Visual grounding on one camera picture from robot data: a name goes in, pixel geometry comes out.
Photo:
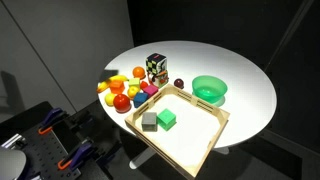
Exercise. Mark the orange fruit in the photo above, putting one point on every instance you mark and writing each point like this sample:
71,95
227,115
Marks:
138,72

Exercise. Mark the silver metal bracket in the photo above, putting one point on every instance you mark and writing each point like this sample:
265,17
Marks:
11,141

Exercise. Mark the yellow lemon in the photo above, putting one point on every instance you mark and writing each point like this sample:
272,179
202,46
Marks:
109,99

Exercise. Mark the magenta block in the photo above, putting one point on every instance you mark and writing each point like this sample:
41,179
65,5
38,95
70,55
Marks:
151,90

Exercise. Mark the small red toy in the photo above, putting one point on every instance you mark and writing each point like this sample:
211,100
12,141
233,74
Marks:
143,84

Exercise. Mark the grey block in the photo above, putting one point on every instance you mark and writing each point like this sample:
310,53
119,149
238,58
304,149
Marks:
148,120

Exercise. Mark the dark plum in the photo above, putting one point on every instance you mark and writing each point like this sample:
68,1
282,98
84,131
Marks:
179,83

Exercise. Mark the blue block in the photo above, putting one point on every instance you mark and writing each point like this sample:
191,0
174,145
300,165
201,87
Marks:
140,99

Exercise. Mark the red tomato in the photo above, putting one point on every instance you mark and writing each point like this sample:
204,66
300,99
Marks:
121,102

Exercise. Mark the yellow toy apple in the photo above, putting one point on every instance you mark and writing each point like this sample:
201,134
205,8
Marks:
132,92

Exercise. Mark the yellow banana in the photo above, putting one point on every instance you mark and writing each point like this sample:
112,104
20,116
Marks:
118,78

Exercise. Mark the light green block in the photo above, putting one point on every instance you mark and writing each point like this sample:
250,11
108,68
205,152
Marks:
134,82

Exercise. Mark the green plastic bowl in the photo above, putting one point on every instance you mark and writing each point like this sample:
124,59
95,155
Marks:
209,87

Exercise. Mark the grey metal base plate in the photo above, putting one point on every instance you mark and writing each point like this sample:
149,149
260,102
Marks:
10,165

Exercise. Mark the wooden tray with slotted sides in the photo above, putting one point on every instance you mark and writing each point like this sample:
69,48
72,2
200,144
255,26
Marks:
188,141

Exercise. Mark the orange block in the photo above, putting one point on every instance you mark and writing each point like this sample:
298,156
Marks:
117,87

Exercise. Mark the black perforated board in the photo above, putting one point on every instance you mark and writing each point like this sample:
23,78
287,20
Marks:
45,151

